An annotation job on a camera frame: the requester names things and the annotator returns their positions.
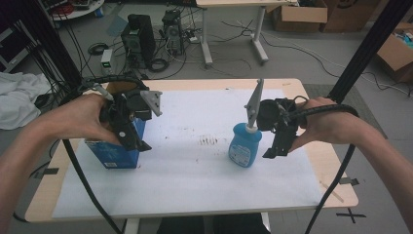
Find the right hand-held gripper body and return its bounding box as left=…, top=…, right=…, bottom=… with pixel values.
left=244, top=78, right=300, bottom=139

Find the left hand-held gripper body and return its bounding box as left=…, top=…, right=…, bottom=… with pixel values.
left=98, top=88, right=164, bottom=128

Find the blue plastic bottle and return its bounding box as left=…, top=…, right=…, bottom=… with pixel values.
left=228, top=122, right=263, bottom=169

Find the person's right hand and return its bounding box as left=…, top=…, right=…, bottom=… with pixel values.
left=288, top=96, right=358, bottom=154

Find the person's left hand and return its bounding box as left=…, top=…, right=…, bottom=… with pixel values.
left=48, top=93, right=122, bottom=145

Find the white power supply unit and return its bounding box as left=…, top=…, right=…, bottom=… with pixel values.
left=99, top=48, right=114, bottom=76

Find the large black computer tower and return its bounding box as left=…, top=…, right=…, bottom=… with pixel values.
left=120, top=13, right=157, bottom=69

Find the thin wooden stick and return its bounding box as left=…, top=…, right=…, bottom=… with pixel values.
left=319, top=179, right=345, bottom=204

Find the white paper sheet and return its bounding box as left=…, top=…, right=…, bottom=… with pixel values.
left=52, top=88, right=323, bottom=219

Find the black tape strip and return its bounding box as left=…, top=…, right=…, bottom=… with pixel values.
left=33, top=167, right=60, bottom=179
left=337, top=176, right=360, bottom=187

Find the white table leg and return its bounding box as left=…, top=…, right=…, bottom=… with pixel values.
left=124, top=217, right=141, bottom=234
left=260, top=213, right=272, bottom=232

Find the small open computer tower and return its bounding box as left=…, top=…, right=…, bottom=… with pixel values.
left=161, top=9, right=185, bottom=57

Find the black tape cross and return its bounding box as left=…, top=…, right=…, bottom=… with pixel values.
left=335, top=208, right=367, bottom=225

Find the white-legged wooden desk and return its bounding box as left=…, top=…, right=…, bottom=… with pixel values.
left=195, top=0, right=300, bottom=67

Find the open cardboard box with flaps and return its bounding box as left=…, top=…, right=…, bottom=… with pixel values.
left=272, top=0, right=329, bottom=33

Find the round white table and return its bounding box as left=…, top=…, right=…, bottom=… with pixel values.
left=41, top=0, right=106, bottom=21

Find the white cloth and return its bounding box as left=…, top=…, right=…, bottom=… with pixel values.
left=0, top=71, right=53, bottom=131

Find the tall brown cardboard box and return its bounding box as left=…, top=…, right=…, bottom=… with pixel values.
left=319, top=0, right=382, bottom=33

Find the cardboard box with blue contents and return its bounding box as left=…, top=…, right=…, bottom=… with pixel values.
left=375, top=21, right=413, bottom=84

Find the silver cable plug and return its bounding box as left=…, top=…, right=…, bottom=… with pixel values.
left=93, top=83, right=115, bottom=101

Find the large coiled black cable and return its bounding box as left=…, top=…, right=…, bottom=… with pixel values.
left=148, top=58, right=170, bottom=73

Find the black corrugated left gripper cable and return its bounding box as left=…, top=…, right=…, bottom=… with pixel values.
left=61, top=75, right=149, bottom=234

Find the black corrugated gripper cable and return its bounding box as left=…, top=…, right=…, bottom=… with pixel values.
left=290, top=102, right=360, bottom=234
left=61, top=75, right=149, bottom=234

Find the black corrugated right gripper cable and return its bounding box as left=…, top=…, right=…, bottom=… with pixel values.
left=290, top=102, right=360, bottom=234

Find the small coiled black cable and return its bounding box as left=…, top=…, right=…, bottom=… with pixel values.
left=88, top=42, right=110, bottom=56

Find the black frame post with cables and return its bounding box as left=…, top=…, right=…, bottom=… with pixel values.
left=6, top=0, right=84, bottom=97

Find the black frame post with base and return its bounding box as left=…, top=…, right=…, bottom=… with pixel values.
left=326, top=0, right=413, bottom=104

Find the thin black floor cable loop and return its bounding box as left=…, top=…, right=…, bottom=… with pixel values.
left=12, top=139, right=63, bottom=224

